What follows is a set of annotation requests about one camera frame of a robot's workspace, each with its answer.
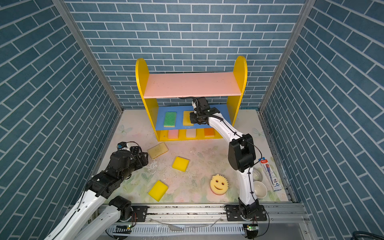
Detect yellow sponge rectangle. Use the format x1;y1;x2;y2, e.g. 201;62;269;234
183;111;194;127

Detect orange sponge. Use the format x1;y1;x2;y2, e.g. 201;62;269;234
204;128;215;138

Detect beige pale pink sponge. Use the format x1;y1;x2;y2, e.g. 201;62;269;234
186;129;197;139

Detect green sponge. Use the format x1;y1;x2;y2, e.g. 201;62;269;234
164;112;177;128

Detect bright yellow sponge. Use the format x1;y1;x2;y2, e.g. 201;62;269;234
172;157;190;172
148;181;169;202

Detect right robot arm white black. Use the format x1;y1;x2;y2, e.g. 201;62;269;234
183;97;261;220

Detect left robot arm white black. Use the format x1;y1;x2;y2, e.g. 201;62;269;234
46;141;149;240

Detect yellow shelf pink blue boards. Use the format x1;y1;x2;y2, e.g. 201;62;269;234
136;56;248;142

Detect pale yellow tan sponge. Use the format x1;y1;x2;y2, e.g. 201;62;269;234
148;143;169;159

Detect smiley face round sponge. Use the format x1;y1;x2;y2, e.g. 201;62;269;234
210;174;229;195

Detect white bowl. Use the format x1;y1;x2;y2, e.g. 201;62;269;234
253;181;268;199

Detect toothpaste box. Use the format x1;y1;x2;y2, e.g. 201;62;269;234
260;157;283;192

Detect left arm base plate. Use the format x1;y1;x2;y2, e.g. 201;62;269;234
104;205;149;223

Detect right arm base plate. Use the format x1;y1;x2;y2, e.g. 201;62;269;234
224;205;268;222

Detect aluminium front rail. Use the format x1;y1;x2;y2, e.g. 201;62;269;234
98;203;316;240

